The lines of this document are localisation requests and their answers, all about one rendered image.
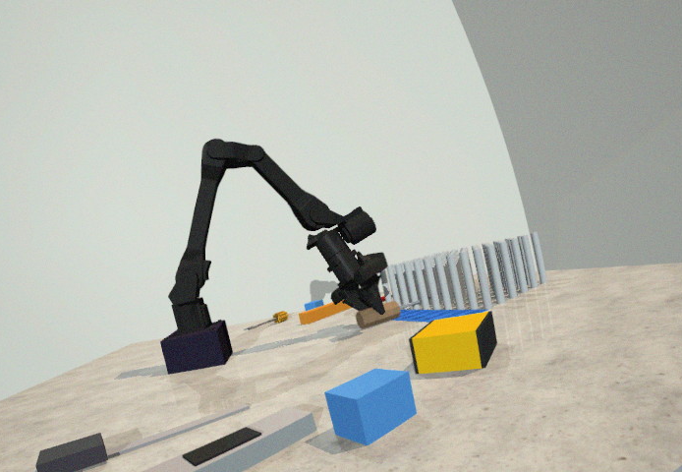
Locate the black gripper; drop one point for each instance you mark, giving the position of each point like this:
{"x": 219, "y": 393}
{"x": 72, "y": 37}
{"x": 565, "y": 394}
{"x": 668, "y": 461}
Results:
{"x": 351, "y": 274}

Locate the yellow box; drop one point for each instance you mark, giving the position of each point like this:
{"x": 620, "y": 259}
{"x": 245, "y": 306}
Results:
{"x": 454, "y": 344}

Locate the blue tape strip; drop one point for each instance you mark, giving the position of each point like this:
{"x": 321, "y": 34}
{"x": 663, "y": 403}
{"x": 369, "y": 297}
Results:
{"x": 432, "y": 315}

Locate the blue block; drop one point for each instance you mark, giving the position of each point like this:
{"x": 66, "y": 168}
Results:
{"x": 313, "y": 304}
{"x": 369, "y": 406}

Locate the grey flat bar with black inlay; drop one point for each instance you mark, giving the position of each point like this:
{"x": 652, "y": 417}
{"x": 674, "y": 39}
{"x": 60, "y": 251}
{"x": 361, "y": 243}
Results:
{"x": 242, "y": 449}

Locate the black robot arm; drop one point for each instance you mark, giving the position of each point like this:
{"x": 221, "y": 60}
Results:
{"x": 191, "y": 314}

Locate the orange rectangular bar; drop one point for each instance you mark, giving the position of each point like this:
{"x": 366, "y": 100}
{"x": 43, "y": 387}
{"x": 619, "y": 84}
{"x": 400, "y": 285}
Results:
{"x": 309, "y": 317}

